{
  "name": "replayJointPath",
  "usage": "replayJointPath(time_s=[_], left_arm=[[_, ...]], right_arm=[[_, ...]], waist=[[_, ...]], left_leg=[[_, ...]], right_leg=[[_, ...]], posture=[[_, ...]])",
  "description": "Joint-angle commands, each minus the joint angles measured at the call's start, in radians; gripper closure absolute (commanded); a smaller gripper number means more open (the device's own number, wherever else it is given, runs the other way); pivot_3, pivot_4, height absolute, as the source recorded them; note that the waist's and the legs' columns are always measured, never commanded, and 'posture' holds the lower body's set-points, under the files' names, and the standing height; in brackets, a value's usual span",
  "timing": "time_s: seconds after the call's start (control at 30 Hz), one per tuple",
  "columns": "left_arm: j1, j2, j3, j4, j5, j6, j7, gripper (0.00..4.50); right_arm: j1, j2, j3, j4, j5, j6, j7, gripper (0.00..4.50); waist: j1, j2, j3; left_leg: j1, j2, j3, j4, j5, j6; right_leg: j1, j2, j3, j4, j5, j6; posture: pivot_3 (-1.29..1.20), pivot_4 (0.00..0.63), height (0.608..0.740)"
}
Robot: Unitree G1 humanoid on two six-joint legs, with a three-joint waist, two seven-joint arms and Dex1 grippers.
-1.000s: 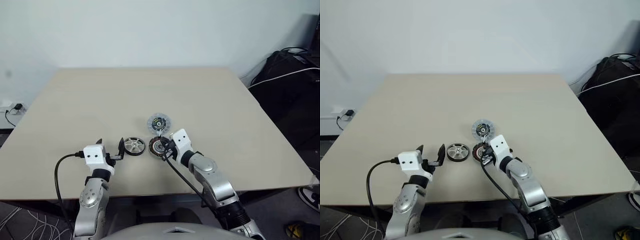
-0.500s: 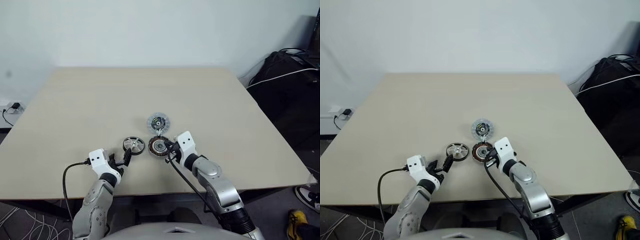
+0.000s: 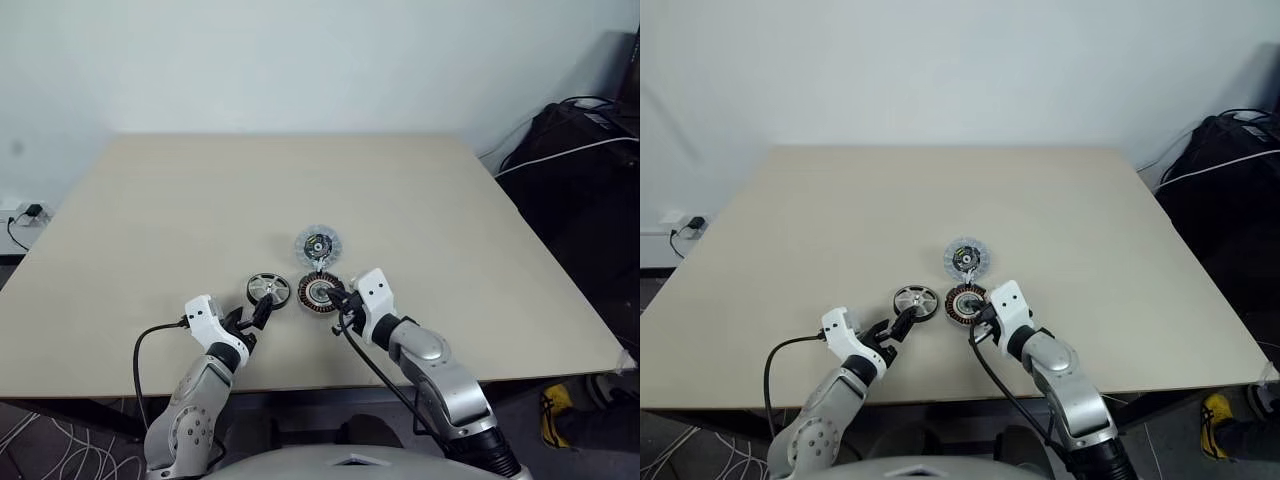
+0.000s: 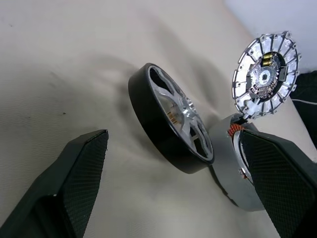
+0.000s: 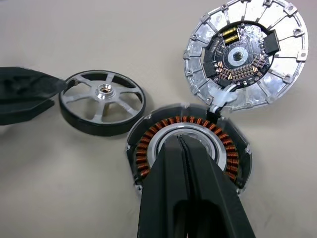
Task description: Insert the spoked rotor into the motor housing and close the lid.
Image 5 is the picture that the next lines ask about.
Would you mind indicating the spoked silver rotor black rim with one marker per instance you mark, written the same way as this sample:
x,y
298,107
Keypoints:
x,y
105,89

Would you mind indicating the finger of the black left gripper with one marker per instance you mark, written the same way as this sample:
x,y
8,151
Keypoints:
x,y
29,79
22,111

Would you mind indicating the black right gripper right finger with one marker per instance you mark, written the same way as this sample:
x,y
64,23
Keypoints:
x,y
213,193

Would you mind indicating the silver lid with circuit board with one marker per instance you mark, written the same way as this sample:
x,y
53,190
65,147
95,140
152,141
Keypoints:
x,y
272,81

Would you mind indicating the motor housing with copper coils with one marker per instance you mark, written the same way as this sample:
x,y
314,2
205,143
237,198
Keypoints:
x,y
198,122

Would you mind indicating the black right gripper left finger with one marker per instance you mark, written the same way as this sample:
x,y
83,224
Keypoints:
x,y
163,186

